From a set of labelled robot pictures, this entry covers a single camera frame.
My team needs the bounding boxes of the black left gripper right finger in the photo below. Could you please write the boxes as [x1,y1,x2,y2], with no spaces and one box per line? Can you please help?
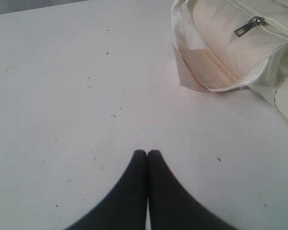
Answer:
[147,150,235,230]

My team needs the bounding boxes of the cream fabric duffel bag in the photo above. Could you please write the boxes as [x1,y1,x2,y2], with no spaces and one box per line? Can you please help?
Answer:
[171,0,288,120]

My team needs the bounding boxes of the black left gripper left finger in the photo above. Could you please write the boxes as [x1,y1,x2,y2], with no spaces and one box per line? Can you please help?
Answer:
[67,150,148,230]

